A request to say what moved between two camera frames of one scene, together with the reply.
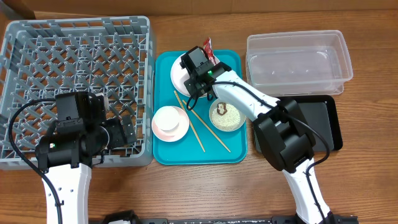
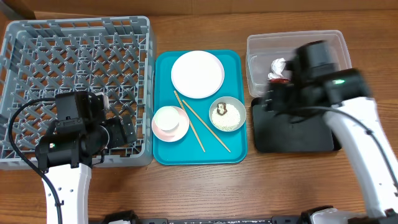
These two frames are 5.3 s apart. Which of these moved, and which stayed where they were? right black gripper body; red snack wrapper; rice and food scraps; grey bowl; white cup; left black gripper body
Moved: red snack wrapper; right black gripper body
Stayed: rice and food scraps; grey bowl; white cup; left black gripper body
